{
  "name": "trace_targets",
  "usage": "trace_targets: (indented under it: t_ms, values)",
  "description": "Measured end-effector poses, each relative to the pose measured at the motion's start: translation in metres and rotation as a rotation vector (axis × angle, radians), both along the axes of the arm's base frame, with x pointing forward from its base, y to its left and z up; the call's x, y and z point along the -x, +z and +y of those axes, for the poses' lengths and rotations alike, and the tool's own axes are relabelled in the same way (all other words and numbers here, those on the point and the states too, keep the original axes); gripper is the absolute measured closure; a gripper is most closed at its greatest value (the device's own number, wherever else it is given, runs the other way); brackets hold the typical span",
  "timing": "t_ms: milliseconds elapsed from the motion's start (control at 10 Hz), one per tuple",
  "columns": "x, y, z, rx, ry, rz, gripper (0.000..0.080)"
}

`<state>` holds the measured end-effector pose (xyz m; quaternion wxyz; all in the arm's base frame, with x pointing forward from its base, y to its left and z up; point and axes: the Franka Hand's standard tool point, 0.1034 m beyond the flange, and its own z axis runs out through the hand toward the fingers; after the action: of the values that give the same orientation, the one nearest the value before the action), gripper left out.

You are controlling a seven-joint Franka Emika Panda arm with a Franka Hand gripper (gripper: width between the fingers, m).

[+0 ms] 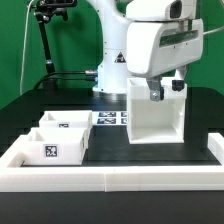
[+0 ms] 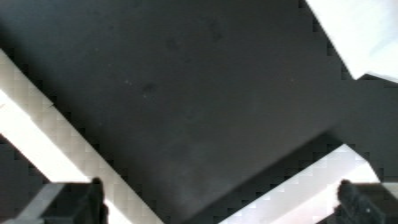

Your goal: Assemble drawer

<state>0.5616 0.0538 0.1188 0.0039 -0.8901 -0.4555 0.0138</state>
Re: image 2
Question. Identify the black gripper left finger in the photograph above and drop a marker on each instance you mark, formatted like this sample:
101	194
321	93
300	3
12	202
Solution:
67	204

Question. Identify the white U-shaped boundary fence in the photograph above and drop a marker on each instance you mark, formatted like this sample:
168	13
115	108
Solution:
220	135

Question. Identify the white drawer cabinet frame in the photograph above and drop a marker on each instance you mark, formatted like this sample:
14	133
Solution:
360	23

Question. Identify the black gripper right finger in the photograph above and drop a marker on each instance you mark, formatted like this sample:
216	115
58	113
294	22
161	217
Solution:
369	204

